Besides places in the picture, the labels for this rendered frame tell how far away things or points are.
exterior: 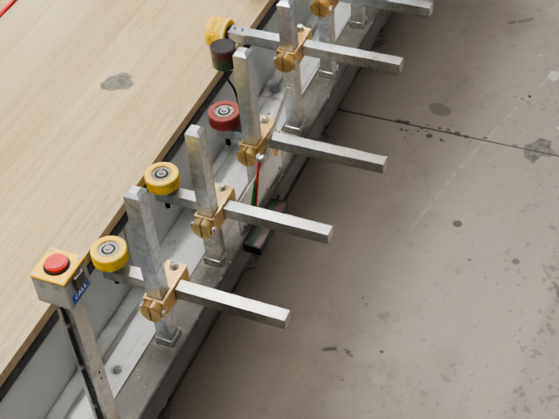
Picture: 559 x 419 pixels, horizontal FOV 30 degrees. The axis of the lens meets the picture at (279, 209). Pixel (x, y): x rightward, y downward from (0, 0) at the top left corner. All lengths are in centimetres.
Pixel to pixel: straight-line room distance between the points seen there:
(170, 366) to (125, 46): 94
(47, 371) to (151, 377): 23
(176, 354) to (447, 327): 115
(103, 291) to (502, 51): 228
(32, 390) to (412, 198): 172
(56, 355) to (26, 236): 27
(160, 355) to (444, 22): 245
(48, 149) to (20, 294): 46
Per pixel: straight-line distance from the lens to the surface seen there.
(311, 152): 251
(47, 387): 237
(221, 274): 246
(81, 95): 270
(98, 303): 246
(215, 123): 255
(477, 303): 330
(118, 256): 226
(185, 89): 266
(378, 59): 260
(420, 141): 381
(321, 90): 293
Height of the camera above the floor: 253
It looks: 45 degrees down
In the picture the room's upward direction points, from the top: 6 degrees counter-clockwise
